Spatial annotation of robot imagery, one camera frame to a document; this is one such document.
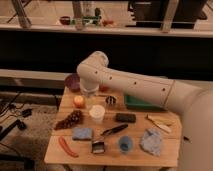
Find red yellow apple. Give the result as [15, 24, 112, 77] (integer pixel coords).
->
[73, 95, 85, 108]

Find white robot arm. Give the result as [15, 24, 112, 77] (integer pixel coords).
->
[77, 51, 213, 171]

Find red bowl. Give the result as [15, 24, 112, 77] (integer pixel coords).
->
[99, 85, 109, 92]

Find purple bowl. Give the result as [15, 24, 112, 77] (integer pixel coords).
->
[64, 73, 80, 92]

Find metal spoon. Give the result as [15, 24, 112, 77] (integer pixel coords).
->
[95, 94, 109, 98]

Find small metal cup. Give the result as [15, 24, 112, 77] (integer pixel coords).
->
[105, 96, 117, 108]

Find white plastic cup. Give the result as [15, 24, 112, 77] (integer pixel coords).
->
[89, 105, 105, 123]

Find bunch of dark grapes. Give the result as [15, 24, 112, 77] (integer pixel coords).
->
[55, 110, 83, 130]

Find dark green scrub sponge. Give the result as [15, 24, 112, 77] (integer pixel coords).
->
[115, 113, 136, 123]

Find green plastic tray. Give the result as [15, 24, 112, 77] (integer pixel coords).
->
[124, 94, 163, 111]

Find wooden folding table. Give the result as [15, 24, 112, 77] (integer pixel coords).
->
[44, 84, 184, 168]

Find blue sponge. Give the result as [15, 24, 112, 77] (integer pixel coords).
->
[72, 127, 93, 140]

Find small black metal box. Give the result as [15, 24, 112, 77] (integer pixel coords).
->
[92, 141, 105, 154]

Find red chili pepper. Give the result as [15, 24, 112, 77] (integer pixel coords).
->
[58, 136, 79, 158]

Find blue plastic cup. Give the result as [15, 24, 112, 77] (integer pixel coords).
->
[118, 136, 133, 153]

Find blue crumpled cloth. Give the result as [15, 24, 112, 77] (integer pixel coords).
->
[139, 128, 163, 156]

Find black handled brush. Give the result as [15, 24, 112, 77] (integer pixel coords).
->
[101, 124, 128, 136]

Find black cable on floor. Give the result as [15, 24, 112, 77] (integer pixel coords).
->
[0, 91, 34, 141]

